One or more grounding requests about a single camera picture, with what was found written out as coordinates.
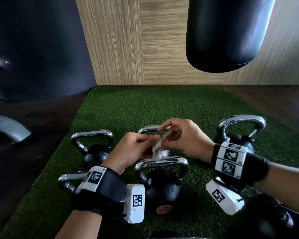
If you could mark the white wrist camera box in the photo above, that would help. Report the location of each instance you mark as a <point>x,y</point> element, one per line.
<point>135,204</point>
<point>224,197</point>

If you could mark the grey metal machine foot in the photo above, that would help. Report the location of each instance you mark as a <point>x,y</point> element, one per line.
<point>7,126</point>

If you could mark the black kettlebell with red label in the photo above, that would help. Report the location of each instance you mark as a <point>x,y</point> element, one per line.
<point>164,189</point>

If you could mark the black punching bag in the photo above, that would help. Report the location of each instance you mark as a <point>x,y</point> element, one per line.
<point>224,34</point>

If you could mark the person's left hand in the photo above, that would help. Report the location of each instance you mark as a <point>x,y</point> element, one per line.
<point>124,151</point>

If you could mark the person's left forearm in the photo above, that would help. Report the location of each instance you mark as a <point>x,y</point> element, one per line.
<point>77,225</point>

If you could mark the black wristband with marker tags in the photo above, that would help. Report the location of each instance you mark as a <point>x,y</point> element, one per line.
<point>239,161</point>
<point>102,189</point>

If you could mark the person's right hand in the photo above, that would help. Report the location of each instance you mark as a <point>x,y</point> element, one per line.
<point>191,141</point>

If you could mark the white tissue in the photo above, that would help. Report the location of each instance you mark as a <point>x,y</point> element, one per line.
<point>157,150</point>

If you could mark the green artificial turf mat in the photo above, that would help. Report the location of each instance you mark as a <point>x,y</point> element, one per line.
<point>144,107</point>

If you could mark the person's right fingers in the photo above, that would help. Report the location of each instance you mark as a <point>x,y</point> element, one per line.
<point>170,126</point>

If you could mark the person's left fingers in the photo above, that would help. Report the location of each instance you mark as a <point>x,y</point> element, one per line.
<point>147,139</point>

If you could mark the person's right forearm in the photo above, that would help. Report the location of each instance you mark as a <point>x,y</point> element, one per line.
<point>284,184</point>

